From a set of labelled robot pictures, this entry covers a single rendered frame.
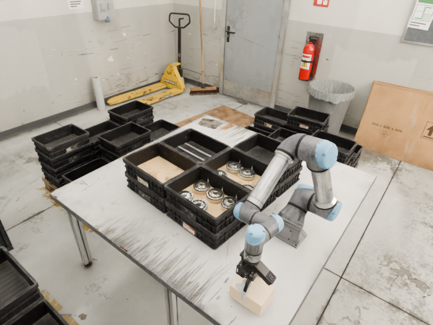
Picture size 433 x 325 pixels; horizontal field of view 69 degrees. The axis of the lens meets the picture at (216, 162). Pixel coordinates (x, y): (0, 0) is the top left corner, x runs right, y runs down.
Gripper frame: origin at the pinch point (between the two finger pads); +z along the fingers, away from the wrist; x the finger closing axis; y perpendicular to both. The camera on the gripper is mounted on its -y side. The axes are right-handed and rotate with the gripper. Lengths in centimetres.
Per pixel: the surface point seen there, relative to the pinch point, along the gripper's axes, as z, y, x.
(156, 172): -6, 91, -30
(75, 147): 26, 212, -41
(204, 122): 6, 129, -125
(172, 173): -6, 83, -35
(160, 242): 7, 56, 2
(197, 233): 3.1, 42.7, -12.8
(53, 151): 22, 212, -21
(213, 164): -12, 64, -54
